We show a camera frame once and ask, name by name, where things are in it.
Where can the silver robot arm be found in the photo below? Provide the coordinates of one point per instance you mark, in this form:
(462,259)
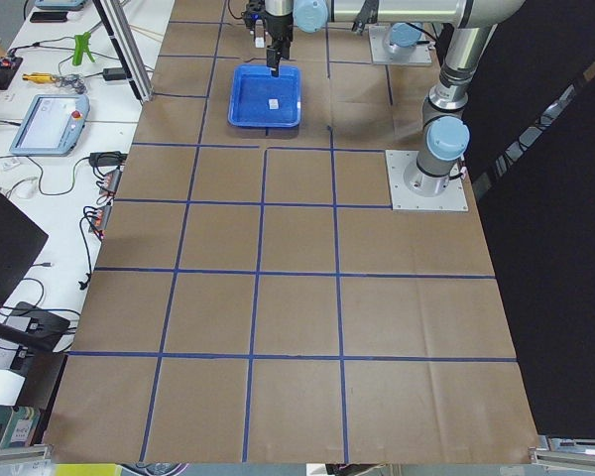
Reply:
(445,136)
(311,16)

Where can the blue plastic tray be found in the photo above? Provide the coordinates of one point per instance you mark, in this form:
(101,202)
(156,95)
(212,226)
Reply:
(252,87)

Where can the black power adapter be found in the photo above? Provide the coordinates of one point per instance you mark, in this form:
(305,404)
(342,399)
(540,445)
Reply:
(114,74)

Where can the green clamp tool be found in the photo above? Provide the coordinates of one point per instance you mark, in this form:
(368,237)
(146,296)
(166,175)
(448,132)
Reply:
(81,49)

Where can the yellow tool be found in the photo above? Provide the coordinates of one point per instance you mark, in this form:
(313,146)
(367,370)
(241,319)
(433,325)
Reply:
(39,78)

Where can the teach pendant tablet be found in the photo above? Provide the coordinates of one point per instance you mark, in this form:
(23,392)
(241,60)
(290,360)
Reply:
(52,125)

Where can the white computer mouse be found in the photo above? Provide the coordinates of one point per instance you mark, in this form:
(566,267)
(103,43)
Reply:
(26,189)

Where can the black monitor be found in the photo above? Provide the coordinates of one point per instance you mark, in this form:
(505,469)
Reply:
(21,243)

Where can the black monitor base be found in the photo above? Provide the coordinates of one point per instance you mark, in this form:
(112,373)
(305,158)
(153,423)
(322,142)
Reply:
(34,328)

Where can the aluminium frame post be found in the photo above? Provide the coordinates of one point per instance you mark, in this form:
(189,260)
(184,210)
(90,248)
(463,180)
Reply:
(117,27)

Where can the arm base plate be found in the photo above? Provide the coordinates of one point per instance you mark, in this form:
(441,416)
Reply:
(412,190)
(399,47)

